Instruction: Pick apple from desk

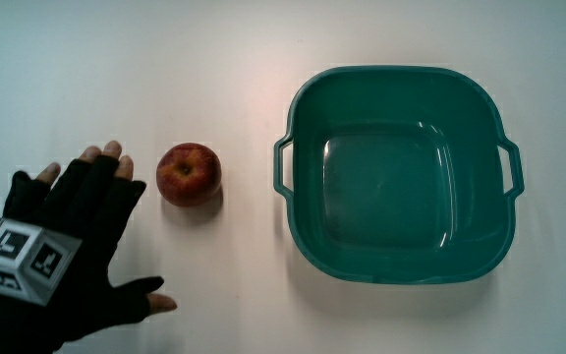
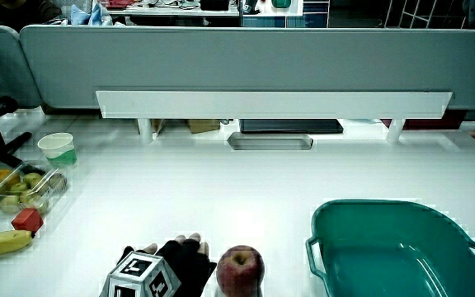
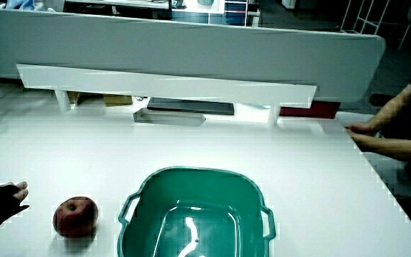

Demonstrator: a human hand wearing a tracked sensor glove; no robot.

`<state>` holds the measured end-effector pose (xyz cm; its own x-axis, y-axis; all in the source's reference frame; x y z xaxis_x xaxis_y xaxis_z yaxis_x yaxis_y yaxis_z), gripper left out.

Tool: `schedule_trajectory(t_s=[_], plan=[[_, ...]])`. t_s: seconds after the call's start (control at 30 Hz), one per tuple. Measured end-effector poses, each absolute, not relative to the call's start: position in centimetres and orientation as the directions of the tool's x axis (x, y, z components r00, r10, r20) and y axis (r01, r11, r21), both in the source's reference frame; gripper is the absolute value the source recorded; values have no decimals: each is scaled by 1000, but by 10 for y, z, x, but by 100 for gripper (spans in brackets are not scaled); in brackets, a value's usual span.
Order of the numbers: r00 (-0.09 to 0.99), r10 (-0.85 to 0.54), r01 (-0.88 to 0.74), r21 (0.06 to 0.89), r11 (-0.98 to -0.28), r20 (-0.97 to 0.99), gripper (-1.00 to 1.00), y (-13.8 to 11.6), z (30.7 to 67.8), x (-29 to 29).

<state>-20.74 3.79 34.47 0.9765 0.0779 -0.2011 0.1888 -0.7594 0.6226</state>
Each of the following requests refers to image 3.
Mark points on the red apple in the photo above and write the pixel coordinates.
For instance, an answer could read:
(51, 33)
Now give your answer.
(75, 217)

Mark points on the clear grey plastic box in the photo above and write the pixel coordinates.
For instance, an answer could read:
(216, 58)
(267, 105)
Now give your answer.
(170, 118)

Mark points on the grey partition panel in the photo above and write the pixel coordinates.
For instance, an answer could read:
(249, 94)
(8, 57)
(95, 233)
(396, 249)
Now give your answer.
(177, 46)

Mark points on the dark red box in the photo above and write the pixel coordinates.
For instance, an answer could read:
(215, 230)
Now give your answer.
(312, 110)

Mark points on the background shelf unit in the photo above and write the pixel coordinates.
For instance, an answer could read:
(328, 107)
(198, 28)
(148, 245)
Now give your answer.
(223, 12)

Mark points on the white metal rack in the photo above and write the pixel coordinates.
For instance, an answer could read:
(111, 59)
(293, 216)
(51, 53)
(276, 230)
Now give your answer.
(373, 21)

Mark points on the white desk shelf riser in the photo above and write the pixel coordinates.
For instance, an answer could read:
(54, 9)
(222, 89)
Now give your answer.
(162, 85)

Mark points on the another person's forearm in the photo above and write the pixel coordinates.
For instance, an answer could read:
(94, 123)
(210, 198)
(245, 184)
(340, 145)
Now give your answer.
(398, 149)
(392, 109)

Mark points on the green plastic basin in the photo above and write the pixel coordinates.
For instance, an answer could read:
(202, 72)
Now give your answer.
(205, 189)

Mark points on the black flat tray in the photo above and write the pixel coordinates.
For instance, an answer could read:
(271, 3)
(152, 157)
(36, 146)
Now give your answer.
(191, 106)

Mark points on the white desk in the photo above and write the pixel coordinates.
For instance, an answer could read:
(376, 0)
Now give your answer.
(262, 153)

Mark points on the brown cardboard box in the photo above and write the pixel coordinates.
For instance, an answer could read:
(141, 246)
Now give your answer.
(117, 100)

